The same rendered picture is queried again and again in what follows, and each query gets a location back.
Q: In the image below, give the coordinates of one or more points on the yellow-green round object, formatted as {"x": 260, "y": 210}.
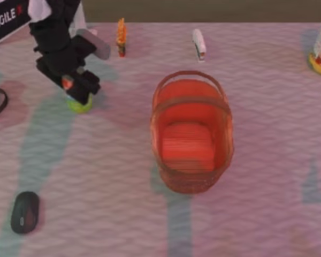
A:
{"x": 79, "y": 107}

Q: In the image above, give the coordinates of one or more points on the orange wicker basket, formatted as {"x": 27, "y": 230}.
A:
{"x": 192, "y": 134}

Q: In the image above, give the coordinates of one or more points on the small orange bottle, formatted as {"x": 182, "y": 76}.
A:
{"x": 121, "y": 38}

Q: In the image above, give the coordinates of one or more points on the pink patterned tablecloth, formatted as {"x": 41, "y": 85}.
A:
{"x": 101, "y": 166}

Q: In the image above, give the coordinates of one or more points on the white stapler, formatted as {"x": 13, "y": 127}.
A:
{"x": 199, "y": 45}

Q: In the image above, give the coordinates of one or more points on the black computer mouse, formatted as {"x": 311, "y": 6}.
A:
{"x": 24, "y": 212}

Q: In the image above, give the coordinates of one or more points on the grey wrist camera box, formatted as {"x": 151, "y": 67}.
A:
{"x": 96, "y": 44}

